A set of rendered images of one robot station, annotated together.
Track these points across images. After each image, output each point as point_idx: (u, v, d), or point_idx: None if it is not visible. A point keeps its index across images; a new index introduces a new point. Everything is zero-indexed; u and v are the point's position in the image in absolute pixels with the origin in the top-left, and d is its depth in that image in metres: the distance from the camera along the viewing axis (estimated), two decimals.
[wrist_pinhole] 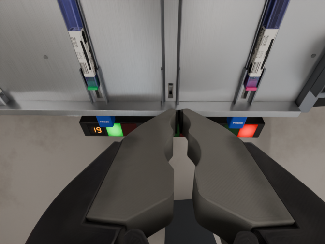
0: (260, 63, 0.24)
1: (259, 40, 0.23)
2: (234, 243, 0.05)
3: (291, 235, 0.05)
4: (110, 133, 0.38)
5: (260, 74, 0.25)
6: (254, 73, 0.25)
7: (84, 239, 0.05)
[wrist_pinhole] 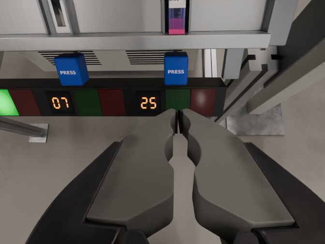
0: None
1: None
2: (234, 243, 0.05)
3: (291, 235, 0.05)
4: None
5: (185, 3, 0.16)
6: (174, 2, 0.16)
7: (84, 239, 0.05)
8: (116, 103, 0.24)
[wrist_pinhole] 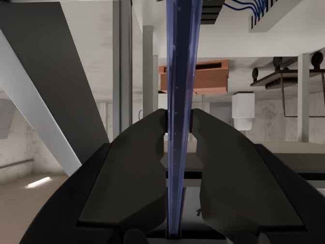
0: None
1: None
2: (234, 243, 0.05)
3: (300, 238, 0.05)
4: None
5: None
6: None
7: (78, 242, 0.05)
8: None
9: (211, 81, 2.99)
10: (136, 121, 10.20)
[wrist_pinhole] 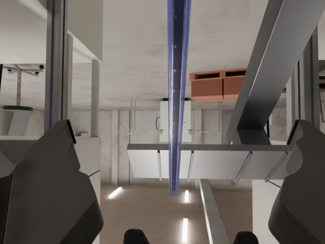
0: None
1: None
2: (234, 243, 0.05)
3: None
4: None
5: None
6: None
7: None
8: None
9: None
10: (148, 128, 10.26)
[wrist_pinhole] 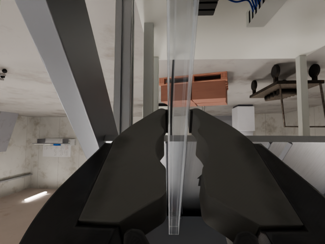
0: None
1: None
2: (234, 243, 0.05)
3: (299, 238, 0.05)
4: None
5: None
6: None
7: (78, 242, 0.05)
8: None
9: (210, 92, 3.03)
10: None
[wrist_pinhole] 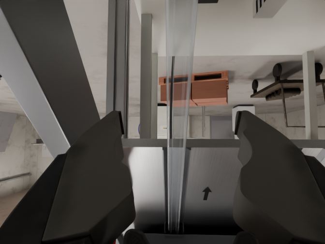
0: None
1: None
2: (234, 243, 0.05)
3: None
4: None
5: None
6: None
7: None
8: None
9: (211, 91, 2.98)
10: (136, 134, 10.12)
